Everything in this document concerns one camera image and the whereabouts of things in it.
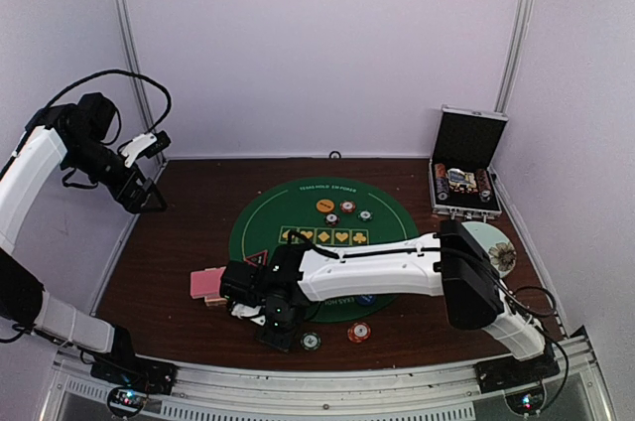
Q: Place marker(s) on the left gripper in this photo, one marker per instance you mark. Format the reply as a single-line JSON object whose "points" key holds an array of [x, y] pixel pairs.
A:
{"points": [[132, 202]]}

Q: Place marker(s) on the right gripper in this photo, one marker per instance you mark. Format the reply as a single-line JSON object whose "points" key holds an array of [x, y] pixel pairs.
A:
{"points": [[279, 341]]}

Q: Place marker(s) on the black red all-in triangle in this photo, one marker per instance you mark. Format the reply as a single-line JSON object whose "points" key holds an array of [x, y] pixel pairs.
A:
{"points": [[258, 259]]}

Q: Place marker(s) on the green poker chip stack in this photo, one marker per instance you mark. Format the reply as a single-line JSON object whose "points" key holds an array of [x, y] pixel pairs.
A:
{"points": [[310, 341]]}

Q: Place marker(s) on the red-backed card deck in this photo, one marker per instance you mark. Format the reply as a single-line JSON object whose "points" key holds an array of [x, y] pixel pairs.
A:
{"points": [[206, 283]]}

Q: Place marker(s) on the blue small blind button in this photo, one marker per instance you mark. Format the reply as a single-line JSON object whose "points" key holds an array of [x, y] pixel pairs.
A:
{"points": [[365, 300]]}

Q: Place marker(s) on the brown chip top seat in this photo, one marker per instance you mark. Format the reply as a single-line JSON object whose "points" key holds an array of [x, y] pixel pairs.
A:
{"points": [[332, 219]]}

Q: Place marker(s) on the orange-red poker chip stack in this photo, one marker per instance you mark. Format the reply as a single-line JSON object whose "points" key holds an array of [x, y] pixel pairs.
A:
{"points": [[359, 332]]}

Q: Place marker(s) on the orange big blind button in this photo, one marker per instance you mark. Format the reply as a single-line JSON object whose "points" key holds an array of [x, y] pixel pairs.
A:
{"points": [[325, 205]]}

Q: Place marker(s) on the green chip top seat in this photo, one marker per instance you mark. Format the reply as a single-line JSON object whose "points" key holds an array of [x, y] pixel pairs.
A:
{"points": [[365, 215]]}

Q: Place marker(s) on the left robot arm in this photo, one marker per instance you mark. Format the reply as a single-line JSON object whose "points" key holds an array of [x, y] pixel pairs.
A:
{"points": [[71, 137]]}

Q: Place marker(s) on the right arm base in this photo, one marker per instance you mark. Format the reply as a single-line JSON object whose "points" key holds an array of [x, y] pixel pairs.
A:
{"points": [[508, 372]]}

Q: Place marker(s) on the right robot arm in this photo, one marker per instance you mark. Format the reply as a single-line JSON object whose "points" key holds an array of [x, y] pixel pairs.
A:
{"points": [[449, 263]]}

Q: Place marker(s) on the card deck box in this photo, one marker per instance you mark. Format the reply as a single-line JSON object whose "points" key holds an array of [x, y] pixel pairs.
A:
{"points": [[214, 300]]}

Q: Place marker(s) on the round green poker mat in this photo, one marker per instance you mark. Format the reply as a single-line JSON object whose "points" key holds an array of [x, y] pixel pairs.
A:
{"points": [[265, 223]]}

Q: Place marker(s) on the aluminium poker chip case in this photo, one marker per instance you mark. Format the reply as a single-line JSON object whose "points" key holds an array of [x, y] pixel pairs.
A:
{"points": [[460, 174]]}

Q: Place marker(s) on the pale green ceramic plate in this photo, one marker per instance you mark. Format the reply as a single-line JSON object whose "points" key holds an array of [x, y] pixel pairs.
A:
{"points": [[501, 251]]}

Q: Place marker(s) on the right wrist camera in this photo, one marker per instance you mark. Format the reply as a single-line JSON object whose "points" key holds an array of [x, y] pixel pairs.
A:
{"points": [[243, 312]]}

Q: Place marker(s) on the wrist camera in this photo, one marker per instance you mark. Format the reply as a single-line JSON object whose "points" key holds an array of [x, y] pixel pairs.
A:
{"points": [[243, 312], [146, 145]]}

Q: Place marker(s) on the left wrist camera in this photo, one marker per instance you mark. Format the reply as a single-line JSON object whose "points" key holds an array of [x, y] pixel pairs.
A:
{"points": [[146, 145]]}

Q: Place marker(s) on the left aluminium frame post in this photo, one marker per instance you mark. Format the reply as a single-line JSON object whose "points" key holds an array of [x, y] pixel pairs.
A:
{"points": [[132, 62]]}

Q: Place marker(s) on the aluminium frame post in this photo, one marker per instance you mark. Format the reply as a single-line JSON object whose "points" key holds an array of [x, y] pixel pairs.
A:
{"points": [[132, 62], [520, 27]]}

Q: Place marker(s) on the aluminium front rail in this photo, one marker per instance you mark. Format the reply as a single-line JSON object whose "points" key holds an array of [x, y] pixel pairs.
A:
{"points": [[448, 391]]}

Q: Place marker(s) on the right aluminium frame post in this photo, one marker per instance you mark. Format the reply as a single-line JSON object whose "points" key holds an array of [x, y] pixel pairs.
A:
{"points": [[520, 27]]}

